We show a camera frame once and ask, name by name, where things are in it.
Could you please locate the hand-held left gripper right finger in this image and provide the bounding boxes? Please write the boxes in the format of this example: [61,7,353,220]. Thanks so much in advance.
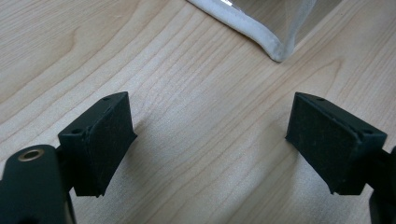
[285,91,389,196]

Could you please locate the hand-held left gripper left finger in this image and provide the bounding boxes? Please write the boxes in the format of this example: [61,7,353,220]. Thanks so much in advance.
[57,91,138,198]

